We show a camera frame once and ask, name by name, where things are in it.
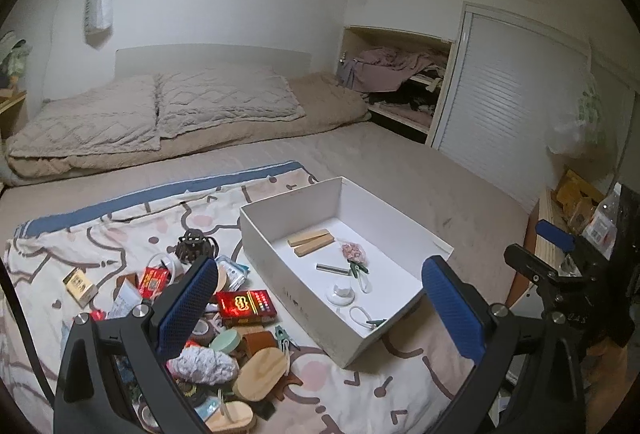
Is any green plastic clip tool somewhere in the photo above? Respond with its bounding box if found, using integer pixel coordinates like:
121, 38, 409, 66
348, 305, 386, 330

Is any green clothespin near box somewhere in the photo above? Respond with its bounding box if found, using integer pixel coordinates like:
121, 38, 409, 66
273, 326, 299, 353

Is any quilted beige pillow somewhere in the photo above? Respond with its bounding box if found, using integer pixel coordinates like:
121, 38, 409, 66
157, 63, 305, 139
6, 75, 160, 158

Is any beige folded duvet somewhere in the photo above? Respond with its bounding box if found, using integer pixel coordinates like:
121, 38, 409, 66
1, 72, 368, 187

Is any white crochet yarn bundle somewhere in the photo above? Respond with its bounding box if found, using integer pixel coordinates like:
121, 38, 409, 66
166, 345, 239, 386

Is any left quilted beige pillow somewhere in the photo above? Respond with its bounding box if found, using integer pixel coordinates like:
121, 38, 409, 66
6, 75, 160, 158

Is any small yellow card box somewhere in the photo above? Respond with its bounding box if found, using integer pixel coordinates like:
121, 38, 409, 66
63, 267, 99, 309

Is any black yellow tape roll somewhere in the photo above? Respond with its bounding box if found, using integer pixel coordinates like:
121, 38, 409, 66
175, 380, 207, 407

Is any rectangular wooden block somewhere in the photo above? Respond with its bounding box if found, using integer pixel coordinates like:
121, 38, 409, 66
294, 234, 334, 258

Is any mint green round case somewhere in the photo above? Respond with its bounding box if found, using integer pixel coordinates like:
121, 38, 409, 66
208, 329, 242, 355

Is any right quilted beige pillow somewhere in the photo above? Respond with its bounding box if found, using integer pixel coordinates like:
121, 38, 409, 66
157, 63, 305, 139

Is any brown leather cutout piece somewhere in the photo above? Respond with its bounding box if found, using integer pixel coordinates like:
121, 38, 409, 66
269, 371, 303, 402

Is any white round hook base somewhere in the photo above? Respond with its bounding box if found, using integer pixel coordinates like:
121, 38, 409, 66
326, 281, 356, 307

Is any black hair claw clip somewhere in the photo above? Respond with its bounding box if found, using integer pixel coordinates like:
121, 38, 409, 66
175, 228, 219, 264

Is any red booklet packet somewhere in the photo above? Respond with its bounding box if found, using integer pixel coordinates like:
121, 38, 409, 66
138, 266, 171, 301

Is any wooden block in box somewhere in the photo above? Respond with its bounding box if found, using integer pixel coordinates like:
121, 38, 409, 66
288, 228, 329, 247

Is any brown tape roll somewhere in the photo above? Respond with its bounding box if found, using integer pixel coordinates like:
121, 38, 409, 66
190, 318, 216, 346

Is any pink flower packet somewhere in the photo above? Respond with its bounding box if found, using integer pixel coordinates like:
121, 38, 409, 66
341, 241, 367, 265

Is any red cigarette box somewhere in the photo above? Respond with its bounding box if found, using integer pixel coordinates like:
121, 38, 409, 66
216, 289, 278, 327

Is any white louvered closet door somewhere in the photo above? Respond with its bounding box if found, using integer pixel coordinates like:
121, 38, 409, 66
432, 3, 597, 215

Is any rounded wooden block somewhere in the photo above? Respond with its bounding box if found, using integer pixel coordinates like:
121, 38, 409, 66
205, 402, 256, 434

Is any white cardboard shoe box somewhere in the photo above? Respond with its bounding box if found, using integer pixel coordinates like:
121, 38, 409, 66
240, 177, 454, 368

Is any round wooden lid box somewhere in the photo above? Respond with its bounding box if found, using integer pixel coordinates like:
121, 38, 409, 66
215, 266, 228, 293

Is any patterned cartoon blanket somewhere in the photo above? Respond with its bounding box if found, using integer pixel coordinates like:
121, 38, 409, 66
2, 162, 472, 433

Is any pile of clothes in closet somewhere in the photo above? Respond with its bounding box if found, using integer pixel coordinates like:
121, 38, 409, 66
337, 46, 447, 128

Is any white hanging bag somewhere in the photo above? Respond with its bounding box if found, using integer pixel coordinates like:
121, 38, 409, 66
84, 0, 113, 36

